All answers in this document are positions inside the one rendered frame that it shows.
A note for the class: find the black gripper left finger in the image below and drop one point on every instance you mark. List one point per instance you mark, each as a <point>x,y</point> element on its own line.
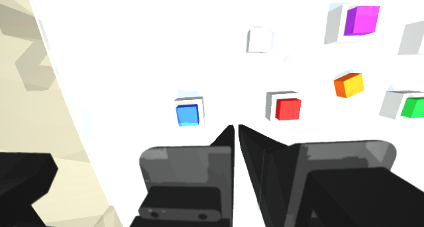
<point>194,166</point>

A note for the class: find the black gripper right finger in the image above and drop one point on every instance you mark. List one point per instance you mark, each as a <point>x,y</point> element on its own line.
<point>278,171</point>

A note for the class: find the red button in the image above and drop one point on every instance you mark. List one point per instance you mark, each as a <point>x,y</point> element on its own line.
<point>282,106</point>

